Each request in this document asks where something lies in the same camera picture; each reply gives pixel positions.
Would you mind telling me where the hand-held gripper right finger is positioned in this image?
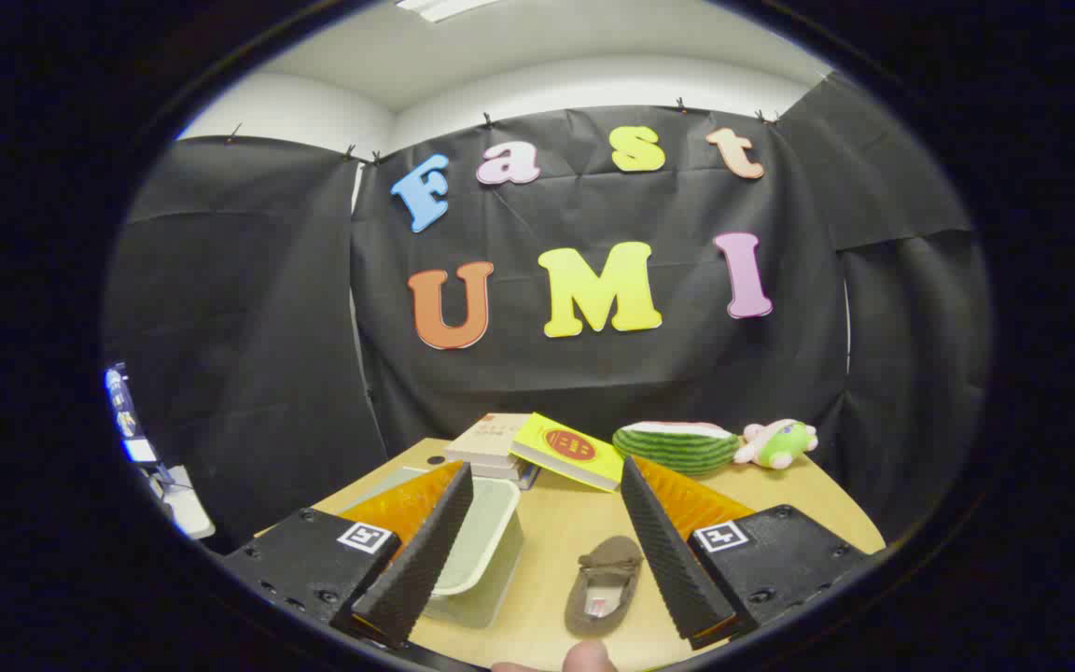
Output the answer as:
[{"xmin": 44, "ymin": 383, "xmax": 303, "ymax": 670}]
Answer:
[{"xmin": 619, "ymin": 455, "xmax": 874, "ymax": 651}]

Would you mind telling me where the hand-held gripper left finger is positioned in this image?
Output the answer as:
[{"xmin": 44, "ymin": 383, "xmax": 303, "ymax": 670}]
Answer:
[{"xmin": 220, "ymin": 460, "xmax": 475, "ymax": 650}]

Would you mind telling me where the brown fuzzy shoe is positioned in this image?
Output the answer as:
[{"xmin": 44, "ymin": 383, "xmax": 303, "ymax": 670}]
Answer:
[{"xmin": 564, "ymin": 535, "xmax": 644, "ymax": 639}]

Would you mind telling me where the blue printed box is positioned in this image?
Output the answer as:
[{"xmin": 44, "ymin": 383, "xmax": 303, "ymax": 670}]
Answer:
[{"xmin": 105, "ymin": 362, "xmax": 162, "ymax": 465}]

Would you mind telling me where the green striped watermelon plush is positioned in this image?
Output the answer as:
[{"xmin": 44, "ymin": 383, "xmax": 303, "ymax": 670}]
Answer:
[{"xmin": 612, "ymin": 421, "xmax": 741, "ymax": 477}]

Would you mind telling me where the white book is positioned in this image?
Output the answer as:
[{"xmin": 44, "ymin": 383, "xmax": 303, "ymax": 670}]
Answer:
[{"xmin": 470, "ymin": 455, "xmax": 531, "ymax": 481}]

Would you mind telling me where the beige cover book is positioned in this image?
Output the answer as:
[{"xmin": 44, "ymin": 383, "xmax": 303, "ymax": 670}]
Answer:
[{"xmin": 444, "ymin": 413, "xmax": 535, "ymax": 468}]

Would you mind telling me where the pink and green plush toy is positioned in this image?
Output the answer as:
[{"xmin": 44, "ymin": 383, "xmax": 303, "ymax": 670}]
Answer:
[{"xmin": 733, "ymin": 419, "xmax": 819, "ymax": 470}]

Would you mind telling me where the yellow book with red circle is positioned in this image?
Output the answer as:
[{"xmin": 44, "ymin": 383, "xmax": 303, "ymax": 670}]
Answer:
[{"xmin": 510, "ymin": 413, "xmax": 627, "ymax": 493}]

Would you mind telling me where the white plastic item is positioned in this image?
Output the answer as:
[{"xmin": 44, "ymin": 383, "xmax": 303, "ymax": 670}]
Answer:
[{"xmin": 139, "ymin": 462, "xmax": 217, "ymax": 540}]

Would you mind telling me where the black backdrop cloth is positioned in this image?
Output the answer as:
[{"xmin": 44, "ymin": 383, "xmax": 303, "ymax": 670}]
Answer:
[{"xmin": 101, "ymin": 73, "xmax": 994, "ymax": 552}]

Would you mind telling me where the ceiling light panel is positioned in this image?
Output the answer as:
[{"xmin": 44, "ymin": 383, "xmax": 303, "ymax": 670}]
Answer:
[{"xmin": 395, "ymin": 0, "xmax": 501, "ymax": 23}]

